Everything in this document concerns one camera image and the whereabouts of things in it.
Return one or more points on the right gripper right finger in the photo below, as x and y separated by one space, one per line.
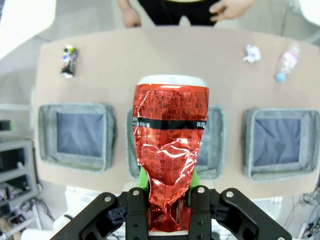
200 215

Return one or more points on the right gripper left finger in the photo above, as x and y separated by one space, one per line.
135 215

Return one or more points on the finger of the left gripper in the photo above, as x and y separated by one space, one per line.
5 125

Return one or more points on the crushed black soda can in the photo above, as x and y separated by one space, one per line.
69 62

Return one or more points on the crushed red soda can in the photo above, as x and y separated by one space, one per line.
172 120

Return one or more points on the white paper ball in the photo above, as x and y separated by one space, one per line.
251 53

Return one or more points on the clear bottle with blue cap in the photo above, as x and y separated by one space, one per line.
287 61

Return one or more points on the person's right hand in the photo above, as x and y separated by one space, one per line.
130 12

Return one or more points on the person's left hand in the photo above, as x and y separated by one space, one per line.
235 8

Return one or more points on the grey equipment rack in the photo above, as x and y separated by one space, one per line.
15 150

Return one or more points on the grey fabric basket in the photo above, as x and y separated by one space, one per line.
47 135
248 145
215 140

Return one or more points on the white table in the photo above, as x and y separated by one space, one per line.
20 20
312 10

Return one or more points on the person in white sweater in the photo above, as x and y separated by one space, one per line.
180 12

